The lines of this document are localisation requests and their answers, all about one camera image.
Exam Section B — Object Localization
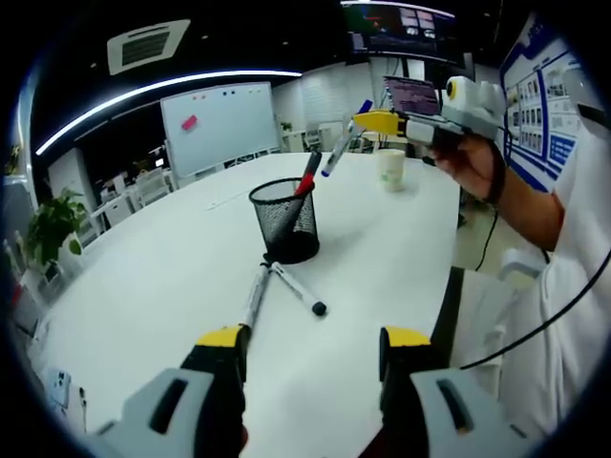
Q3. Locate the long ceiling light strip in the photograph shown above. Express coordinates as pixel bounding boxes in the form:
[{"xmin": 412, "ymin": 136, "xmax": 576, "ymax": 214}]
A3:
[{"xmin": 35, "ymin": 70, "xmax": 303, "ymax": 156}]

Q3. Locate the red whiteboard marker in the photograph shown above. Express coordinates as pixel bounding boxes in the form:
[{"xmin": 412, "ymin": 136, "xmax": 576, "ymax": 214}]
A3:
[{"xmin": 293, "ymin": 172, "xmax": 316, "ymax": 197}]

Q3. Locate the blue white wall poster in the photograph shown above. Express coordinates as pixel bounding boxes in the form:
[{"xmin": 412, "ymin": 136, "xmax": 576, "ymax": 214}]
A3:
[{"xmin": 498, "ymin": 11, "xmax": 586, "ymax": 192}]

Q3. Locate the hanging display screen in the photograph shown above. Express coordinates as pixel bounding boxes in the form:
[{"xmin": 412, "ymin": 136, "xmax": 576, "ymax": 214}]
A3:
[{"xmin": 341, "ymin": 0, "xmax": 467, "ymax": 66}]

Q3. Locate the group of white office chairs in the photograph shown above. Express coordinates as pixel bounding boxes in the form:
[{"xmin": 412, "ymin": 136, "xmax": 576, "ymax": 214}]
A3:
[{"xmin": 90, "ymin": 166, "xmax": 178, "ymax": 230}]

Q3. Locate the large potted green plant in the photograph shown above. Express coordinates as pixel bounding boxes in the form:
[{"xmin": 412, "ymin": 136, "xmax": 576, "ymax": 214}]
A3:
[{"xmin": 26, "ymin": 188, "xmax": 87, "ymax": 266}]

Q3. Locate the white chest-worn device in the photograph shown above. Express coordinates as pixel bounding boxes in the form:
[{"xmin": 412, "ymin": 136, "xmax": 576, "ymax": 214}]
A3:
[{"xmin": 570, "ymin": 61, "xmax": 611, "ymax": 130}]

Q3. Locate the black whiteboard marker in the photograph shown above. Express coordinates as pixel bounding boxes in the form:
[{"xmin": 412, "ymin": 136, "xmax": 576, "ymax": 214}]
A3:
[
  {"xmin": 238, "ymin": 264, "xmax": 272, "ymax": 335},
  {"xmin": 270, "ymin": 262, "xmax": 328, "ymax": 317}
]

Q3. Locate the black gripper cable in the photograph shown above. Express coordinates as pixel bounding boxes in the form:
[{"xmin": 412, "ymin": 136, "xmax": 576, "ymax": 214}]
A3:
[{"xmin": 474, "ymin": 121, "xmax": 553, "ymax": 273}]

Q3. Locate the black device cable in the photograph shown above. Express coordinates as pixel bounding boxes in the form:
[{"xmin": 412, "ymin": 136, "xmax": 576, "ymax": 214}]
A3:
[{"xmin": 460, "ymin": 247, "xmax": 611, "ymax": 371}]

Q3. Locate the laptop with lit screen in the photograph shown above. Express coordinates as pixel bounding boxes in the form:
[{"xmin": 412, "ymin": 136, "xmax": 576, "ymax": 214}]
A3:
[{"xmin": 383, "ymin": 74, "xmax": 443, "ymax": 115}]

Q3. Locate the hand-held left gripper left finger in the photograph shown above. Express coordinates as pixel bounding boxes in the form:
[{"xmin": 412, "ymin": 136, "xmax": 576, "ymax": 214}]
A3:
[{"xmin": 95, "ymin": 323, "xmax": 252, "ymax": 458}]

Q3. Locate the white rolling whiteboard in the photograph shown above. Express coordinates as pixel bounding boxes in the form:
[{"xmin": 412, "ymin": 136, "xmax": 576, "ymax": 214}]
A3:
[{"xmin": 159, "ymin": 81, "xmax": 283, "ymax": 178}]

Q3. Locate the blue whiteboard marker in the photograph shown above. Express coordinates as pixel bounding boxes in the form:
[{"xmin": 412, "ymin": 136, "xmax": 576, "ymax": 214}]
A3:
[{"xmin": 320, "ymin": 98, "xmax": 374, "ymax": 178}]

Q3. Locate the person's right hand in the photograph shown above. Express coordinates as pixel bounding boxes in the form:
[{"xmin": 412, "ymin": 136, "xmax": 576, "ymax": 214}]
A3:
[{"xmin": 427, "ymin": 135, "xmax": 508, "ymax": 206}]

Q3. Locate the light blue smartphone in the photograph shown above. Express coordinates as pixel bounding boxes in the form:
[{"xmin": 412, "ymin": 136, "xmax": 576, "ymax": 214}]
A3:
[{"xmin": 50, "ymin": 366, "xmax": 73, "ymax": 409}]

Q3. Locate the white display stand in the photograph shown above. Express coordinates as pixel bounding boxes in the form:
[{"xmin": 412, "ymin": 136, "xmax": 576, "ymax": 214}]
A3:
[{"xmin": 13, "ymin": 71, "xmax": 40, "ymax": 177}]

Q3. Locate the white tall cabinet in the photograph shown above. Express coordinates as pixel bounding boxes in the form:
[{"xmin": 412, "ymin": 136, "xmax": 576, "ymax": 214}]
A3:
[{"xmin": 47, "ymin": 147, "xmax": 99, "ymax": 211}]

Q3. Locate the ceiling air conditioner vent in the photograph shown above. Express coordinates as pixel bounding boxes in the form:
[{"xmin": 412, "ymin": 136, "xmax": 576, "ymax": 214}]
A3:
[{"xmin": 106, "ymin": 18, "xmax": 192, "ymax": 76}]

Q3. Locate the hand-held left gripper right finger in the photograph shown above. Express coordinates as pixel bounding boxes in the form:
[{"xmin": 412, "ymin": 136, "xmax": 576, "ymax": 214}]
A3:
[{"xmin": 379, "ymin": 325, "xmax": 540, "ymax": 458}]

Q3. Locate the black mesh pen holder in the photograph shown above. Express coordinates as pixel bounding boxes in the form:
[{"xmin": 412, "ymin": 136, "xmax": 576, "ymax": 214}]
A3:
[{"xmin": 247, "ymin": 176, "xmax": 321, "ymax": 264}]

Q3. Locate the person's white shirt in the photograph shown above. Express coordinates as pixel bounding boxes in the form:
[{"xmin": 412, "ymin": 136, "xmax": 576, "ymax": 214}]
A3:
[{"xmin": 453, "ymin": 128, "xmax": 611, "ymax": 430}]

